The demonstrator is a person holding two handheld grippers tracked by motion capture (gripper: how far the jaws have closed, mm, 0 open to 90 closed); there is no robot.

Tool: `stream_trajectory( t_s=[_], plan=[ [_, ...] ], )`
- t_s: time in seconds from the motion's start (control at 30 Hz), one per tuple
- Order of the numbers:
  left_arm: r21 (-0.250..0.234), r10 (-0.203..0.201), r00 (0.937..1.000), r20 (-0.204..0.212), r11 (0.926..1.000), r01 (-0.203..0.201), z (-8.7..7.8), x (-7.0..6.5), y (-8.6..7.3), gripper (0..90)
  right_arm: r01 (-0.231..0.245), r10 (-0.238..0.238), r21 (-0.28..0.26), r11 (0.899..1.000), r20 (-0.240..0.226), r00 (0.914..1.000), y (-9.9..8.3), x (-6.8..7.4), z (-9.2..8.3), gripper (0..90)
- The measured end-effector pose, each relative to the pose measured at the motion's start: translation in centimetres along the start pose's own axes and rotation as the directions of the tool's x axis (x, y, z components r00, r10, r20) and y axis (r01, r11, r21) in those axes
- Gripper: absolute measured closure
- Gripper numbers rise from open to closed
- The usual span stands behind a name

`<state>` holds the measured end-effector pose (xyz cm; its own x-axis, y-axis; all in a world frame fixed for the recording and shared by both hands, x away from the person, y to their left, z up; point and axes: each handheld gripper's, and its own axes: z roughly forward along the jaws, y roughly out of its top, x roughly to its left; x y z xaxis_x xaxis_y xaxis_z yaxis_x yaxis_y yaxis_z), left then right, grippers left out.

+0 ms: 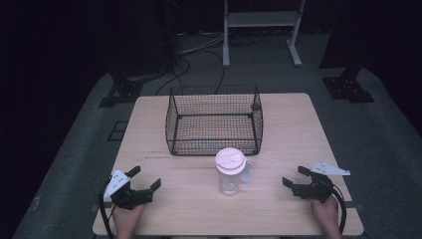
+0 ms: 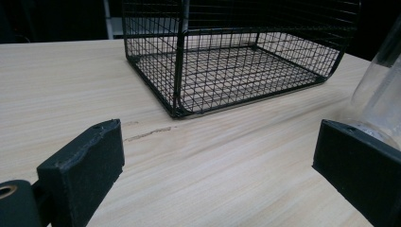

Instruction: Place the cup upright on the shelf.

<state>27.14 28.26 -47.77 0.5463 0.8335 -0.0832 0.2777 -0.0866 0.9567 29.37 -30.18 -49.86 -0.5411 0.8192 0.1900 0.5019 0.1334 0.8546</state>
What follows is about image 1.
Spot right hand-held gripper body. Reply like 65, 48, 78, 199
292, 160, 351, 204

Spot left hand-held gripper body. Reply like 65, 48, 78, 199
103, 169, 154, 210

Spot clear plastic bottle white lid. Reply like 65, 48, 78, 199
214, 147, 252, 197

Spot black wire mesh basket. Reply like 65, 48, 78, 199
164, 84, 264, 157

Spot person's left hand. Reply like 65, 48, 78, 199
111, 203, 146, 239

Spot person's right hand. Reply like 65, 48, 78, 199
311, 195, 342, 239

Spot black stand base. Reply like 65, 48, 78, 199
98, 71, 145, 109
321, 66, 376, 105

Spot white metal stand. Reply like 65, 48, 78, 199
222, 0, 307, 69

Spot black floor cable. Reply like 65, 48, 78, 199
185, 49, 227, 96
154, 56, 192, 97

